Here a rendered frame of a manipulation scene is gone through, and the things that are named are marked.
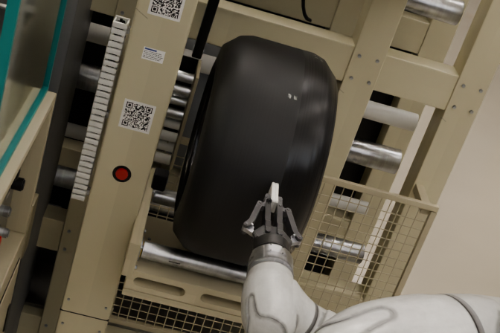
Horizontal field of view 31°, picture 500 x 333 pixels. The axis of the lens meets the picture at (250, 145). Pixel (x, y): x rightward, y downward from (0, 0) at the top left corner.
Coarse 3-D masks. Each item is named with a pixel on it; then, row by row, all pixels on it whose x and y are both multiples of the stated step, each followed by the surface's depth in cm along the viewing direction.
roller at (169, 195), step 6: (156, 192) 243; (162, 192) 244; (168, 192) 244; (174, 192) 245; (156, 198) 243; (162, 198) 244; (168, 198) 244; (174, 198) 244; (162, 204) 245; (168, 204) 244; (174, 204) 244
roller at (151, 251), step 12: (144, 252) 218; (156, 252) 218; (168, 252) 219; (180, 252) 220; (168, 264) 220; (180, 264) 219; (192, 264) 220; (204, 264) 220; (216, 264) 220; (228, 264) 222; (216, 276) 221; (228, 276) 221; (240, 276) 221
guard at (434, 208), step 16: (368, 192) 265; (384, 192) 266; (336, 208) 269; (432, 208) 268; (400, 224) 271; (320, 256) 276; (352, 256) 276; (416, 256) 275; (304, 288) 281; (384, 288) 281; (400, 288) 280; (144, 304) 285; (160, 304) 284; (112, 320) 286; (128, 320) 287; (224, 320) 287
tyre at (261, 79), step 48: (240, 48) 208; (288, 48) 215; (240, 96) 198; (336, 96) 209; (192, 144) 241; (240, 144) 195; (288, 144) 197; (192, 192) 201; (240, 192) 197; (288, 192) 198; (192, 240) 209; (240, 240) 205
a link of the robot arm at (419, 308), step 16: (368, 304) 108; (384, 304) 108; (400, 304) 108; (416, 304) 108; (432, 304) 109; (448, 304) 110; (336, 320) 106; (352, 320) 105; (368, 320) 105; (384, 320) 105; (400, 320) 105; (416, 320) 106; (432, 320) 107; (448, 320) 108; (464, 320) 109
